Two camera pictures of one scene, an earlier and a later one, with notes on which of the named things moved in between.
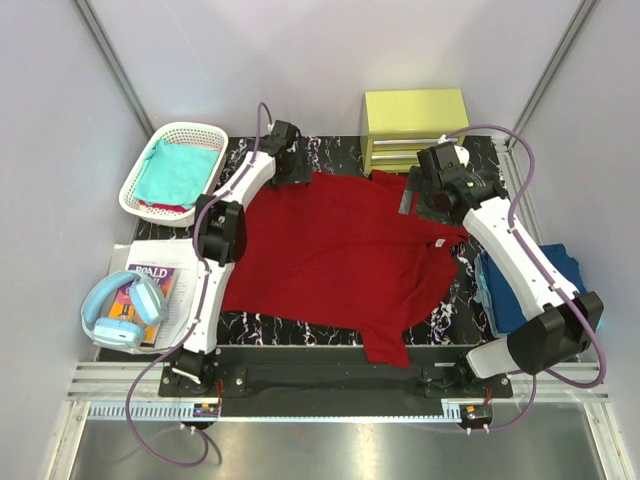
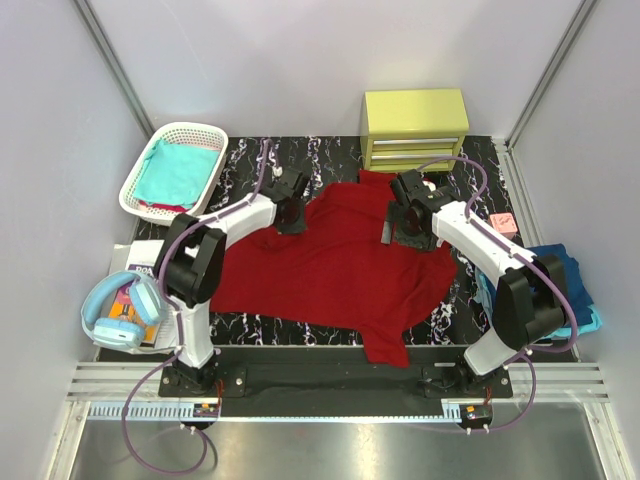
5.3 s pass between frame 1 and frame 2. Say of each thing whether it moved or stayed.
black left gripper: moved
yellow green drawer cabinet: stayed
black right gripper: moved
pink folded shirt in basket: stayed
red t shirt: stayed
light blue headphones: stayed
